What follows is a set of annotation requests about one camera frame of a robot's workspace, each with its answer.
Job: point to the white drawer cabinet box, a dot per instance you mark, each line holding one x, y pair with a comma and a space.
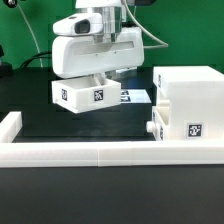
191, 99

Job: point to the white drawer tray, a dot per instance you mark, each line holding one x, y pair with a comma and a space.
84, 94
157, 125

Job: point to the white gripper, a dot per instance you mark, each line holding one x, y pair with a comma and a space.
81, 56

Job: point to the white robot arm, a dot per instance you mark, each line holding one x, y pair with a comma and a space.
101, 19

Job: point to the white front drawer tray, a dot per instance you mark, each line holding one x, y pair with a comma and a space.
157, 125

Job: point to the white marker tag sheet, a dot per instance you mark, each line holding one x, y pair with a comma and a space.
134, 96

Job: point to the black device at left edge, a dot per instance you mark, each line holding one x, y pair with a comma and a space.
5, 68

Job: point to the white U-shaped fence wall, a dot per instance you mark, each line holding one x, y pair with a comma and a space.
101, 154

